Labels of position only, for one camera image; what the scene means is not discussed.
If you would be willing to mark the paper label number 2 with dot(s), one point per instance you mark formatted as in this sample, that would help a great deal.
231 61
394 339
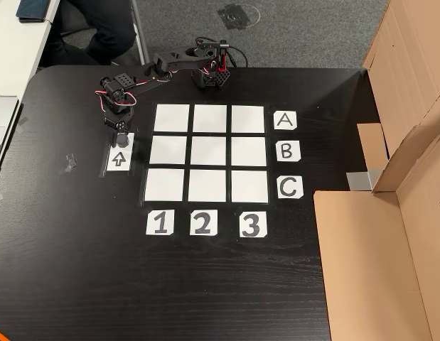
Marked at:
203 222

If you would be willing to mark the grey metal desk leg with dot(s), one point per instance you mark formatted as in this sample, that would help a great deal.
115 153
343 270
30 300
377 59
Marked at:
139 32

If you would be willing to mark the black octagonal token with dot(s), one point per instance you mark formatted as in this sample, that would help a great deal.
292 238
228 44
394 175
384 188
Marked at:
123 140

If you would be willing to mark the paper label number 3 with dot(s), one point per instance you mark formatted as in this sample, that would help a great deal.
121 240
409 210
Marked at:
253 224

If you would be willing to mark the paper label letter B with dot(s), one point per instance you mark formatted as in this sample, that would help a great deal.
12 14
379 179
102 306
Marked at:
288 151

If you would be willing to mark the dark blue case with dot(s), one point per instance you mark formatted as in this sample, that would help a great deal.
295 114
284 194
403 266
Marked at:
33 10

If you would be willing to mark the large brown cardboard panel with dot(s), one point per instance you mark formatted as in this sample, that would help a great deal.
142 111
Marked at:
408 71
365 266

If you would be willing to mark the person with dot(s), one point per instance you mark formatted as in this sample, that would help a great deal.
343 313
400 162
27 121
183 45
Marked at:
99 32

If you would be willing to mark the paper label letter A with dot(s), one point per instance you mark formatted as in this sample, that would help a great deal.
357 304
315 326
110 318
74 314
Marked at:
285 120

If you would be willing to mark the paper label number 1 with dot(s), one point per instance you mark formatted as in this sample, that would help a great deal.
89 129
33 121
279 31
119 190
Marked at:
160 222

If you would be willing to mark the black tape floor mark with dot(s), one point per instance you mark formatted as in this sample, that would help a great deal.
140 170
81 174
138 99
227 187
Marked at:
235 16

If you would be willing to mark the white paper grid square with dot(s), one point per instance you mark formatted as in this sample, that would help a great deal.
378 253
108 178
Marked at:
164 184
207 185
210 118
249 187
168 150
171 118
208 151
248 119
249 151

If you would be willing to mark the white arrow paper sheet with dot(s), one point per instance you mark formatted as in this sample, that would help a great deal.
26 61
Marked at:
113 167

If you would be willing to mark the paper label letter C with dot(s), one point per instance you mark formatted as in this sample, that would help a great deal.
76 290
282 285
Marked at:
290 187

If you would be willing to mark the crumpled grey tape scrap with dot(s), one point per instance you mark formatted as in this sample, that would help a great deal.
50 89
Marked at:
68 165

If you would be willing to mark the white desk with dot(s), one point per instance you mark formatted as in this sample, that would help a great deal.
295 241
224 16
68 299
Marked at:
13 53

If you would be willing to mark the red and black clamp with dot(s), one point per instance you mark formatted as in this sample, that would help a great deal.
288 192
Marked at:
222 62

